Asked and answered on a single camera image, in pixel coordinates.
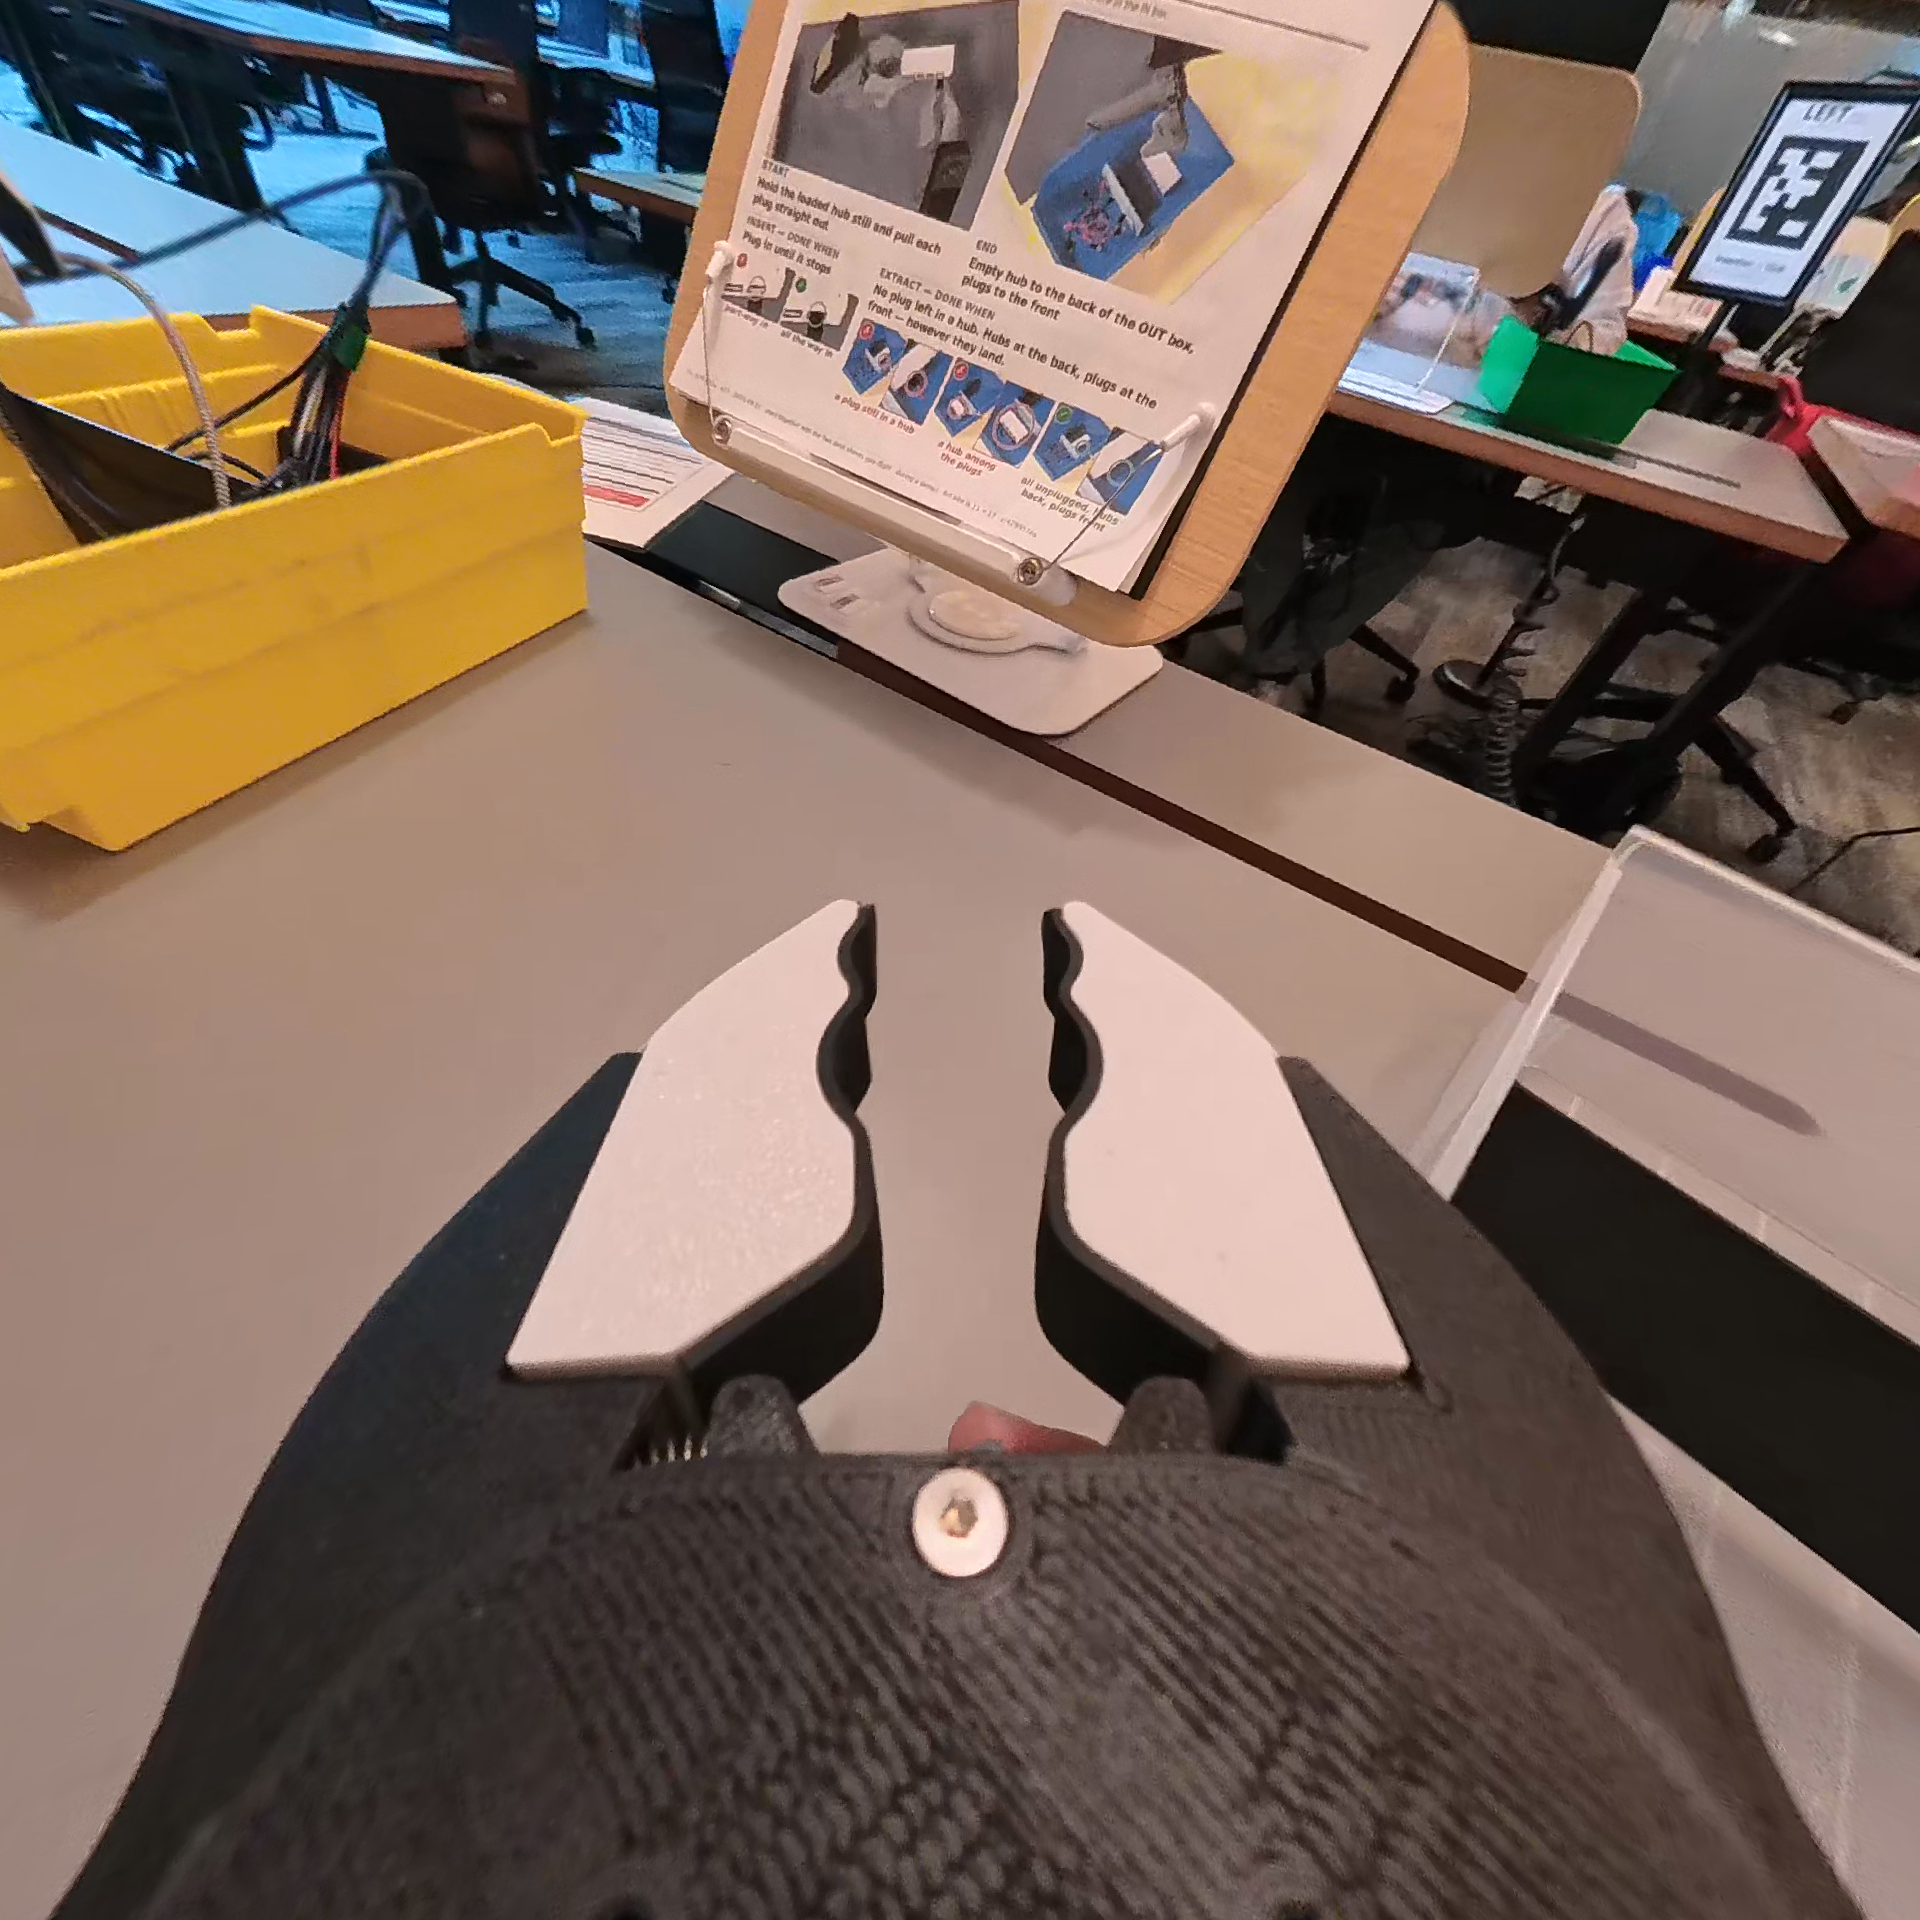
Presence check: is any clear acrylic sign holder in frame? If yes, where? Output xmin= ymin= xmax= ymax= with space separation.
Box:
xmin=1354 ymin=252 xmax=1481 ymax=409

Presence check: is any wooden office desk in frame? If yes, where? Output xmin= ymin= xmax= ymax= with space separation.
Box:
xmin=90 ymin=0 xmax=531 ymax=213
xmin=1327 ymin=360 xmax=1855 ymax=842

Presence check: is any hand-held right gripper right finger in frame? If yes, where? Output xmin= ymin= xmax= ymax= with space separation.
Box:
xmin=1031 ymin=900 xmax=1414 ymax=1424

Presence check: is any black office chair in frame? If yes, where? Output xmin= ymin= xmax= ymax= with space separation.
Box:
xmin=1411 ymin=510 xmax=1802 ymax=859
xmin=435 ymin=0 xmax=602 ymax=354

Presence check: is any clear acrylic box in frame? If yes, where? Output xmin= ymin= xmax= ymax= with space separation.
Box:
xmin=1411 ymin=826 xmax=1920 ymax=1354

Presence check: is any printed instruction sheet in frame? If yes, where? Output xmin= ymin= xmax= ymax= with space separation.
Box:
xmin=667 ymin=0 xmax=1443 ymax=595

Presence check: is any wooden partition panel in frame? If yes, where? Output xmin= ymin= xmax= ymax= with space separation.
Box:
xmin=1411 ymin=46 xmax=1649 ymax=302

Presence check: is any framed marker sign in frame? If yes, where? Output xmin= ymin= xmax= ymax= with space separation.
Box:
xmin=1671 ymin=83 xmax=1920 ymax=308

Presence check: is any yellow plastic bin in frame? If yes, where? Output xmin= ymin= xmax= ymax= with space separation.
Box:
xmin=0 ymin=307 xmax=590 ymax=856

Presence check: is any person's right hand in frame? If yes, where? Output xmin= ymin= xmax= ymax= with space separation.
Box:
xmin=943 ymin=1402 xmax=1108 ymax=1461

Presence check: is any green plastic bin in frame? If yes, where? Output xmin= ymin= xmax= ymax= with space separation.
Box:
xmin=1476 ymin=315 xmax=1682 ymax=448

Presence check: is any paper with red label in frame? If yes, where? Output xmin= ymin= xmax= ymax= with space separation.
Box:
xmin=577 ymin=398 xmax=724 ymax=554

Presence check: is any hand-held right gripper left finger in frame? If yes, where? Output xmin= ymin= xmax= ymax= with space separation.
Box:
xmin=507 ymin=900 xmax=887 ymax=1402

